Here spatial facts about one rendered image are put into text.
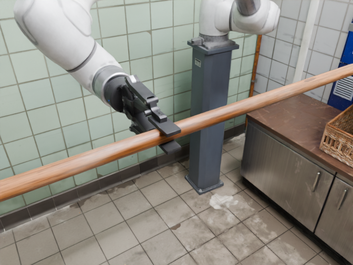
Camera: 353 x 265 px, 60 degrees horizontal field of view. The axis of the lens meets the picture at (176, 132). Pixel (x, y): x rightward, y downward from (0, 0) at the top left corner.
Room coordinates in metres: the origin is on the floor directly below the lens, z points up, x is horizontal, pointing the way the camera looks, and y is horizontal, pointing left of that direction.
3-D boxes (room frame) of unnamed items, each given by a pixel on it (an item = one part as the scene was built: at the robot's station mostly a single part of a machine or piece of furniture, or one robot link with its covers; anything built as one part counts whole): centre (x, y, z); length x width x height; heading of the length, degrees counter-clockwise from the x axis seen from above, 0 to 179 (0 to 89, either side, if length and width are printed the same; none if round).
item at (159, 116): (0.50, 0.04, 1.23); 0.05 x 0.01 x 0.03; 32
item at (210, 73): (1.66, -0.20, 0.50); 0.21 x 0.21 x 1.00; 29
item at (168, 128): (0.47, 0.02, 1.21); 0.07 x 0.03 x 0.01; 32
